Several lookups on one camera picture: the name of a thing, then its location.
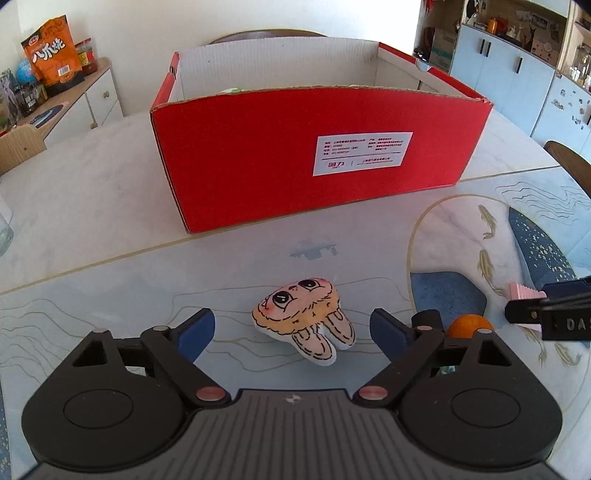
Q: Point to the small blue bottle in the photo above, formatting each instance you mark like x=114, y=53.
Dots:
x=427, y=317

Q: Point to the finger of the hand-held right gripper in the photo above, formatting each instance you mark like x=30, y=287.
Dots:
x=563, y=325
x=568, y=288

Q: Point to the white side cabinet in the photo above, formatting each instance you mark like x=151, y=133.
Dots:
x=99, y=101

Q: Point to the small blue globe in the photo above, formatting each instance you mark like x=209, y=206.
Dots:
x=25, y=71

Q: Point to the white marble desktop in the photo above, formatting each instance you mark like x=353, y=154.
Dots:
x=92, y=198

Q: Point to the blue grey wall cabinet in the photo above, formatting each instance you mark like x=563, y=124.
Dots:
x=503, y=74

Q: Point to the dark wooden chair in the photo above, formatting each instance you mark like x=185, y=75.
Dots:
x=268, y=33
x=572, y=161

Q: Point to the brown cardboard carton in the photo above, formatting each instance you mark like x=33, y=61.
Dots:
x=444, y=48

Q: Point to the pink hair clip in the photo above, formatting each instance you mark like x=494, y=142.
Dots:
x=524, y=291

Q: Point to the orange tangerine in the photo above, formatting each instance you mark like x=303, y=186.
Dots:
x=464, y=325

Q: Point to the rabbit plush toy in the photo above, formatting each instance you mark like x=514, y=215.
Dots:
x=295, y=314

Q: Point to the orange snack bag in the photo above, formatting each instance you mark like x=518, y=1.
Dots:
x=51, y=50

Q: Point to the red sauce jars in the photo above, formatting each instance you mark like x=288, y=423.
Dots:
x=87, y=55

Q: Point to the clear glass cup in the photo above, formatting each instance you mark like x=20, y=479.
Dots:
x=4, y=226

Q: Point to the printed clear table mat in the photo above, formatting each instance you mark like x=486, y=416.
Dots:
x=138, y=295

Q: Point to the red cardboard box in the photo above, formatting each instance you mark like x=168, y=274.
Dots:
x=231, y=161

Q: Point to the green white packet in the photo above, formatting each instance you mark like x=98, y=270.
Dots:
x=233, y=90

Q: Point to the dark round mouse pad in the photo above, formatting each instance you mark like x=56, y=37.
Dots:
x=46, y=114

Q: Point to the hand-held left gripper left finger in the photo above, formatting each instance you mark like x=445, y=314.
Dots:
x=198, y=332

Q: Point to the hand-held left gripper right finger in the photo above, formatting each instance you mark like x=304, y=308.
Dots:
x=385, y=334

